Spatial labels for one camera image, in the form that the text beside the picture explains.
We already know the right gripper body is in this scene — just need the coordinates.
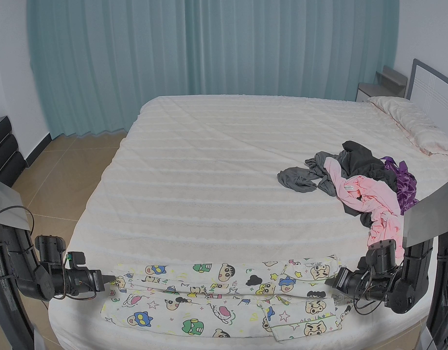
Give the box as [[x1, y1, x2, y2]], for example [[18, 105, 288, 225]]
[[333, 266, 369, 295]]

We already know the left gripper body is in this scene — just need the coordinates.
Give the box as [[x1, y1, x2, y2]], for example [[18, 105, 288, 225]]
[[63, 268, 105, 293]]

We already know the white printed pyjama top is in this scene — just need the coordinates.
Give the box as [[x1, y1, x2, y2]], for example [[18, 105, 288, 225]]
[[101, 254, 354, 342]]

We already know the pink garment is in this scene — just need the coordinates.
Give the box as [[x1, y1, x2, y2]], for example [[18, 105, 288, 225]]
[[325, 158, 405, 249]]

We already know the purple garment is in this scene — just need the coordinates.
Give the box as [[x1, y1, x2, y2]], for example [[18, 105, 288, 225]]
[[382, 158, 418, 216]]

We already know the grey garment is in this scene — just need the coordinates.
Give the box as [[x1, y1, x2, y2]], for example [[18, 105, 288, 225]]
[[277, 151, 337, 197]]

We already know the black garment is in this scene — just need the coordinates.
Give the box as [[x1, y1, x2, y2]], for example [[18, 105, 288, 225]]
[[342, 141, 397, 229]]

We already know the black chest of drawers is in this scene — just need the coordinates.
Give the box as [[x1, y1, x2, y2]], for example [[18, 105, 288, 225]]
[[0, 115, 26, 189]]

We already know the bed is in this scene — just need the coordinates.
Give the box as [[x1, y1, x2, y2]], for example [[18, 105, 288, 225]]
[[49, 59, 448, 350]]

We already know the cream pillow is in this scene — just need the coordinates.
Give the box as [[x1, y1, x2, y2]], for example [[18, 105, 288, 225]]
[[366, 96, 448, 156]]

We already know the grey white bedside table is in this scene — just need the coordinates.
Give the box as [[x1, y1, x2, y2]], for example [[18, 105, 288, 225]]
[[356, 65, 408, 103]]

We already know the blue-green curtain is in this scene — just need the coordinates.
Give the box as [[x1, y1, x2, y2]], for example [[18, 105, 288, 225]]
[[27, 0, 399, 139]]

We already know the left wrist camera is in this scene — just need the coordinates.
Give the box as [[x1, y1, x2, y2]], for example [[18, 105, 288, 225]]
[[65, 252, 87, 270]]

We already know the black cable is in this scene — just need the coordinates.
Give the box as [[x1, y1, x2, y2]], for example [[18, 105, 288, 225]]
[[0, 205, 35, 237]]

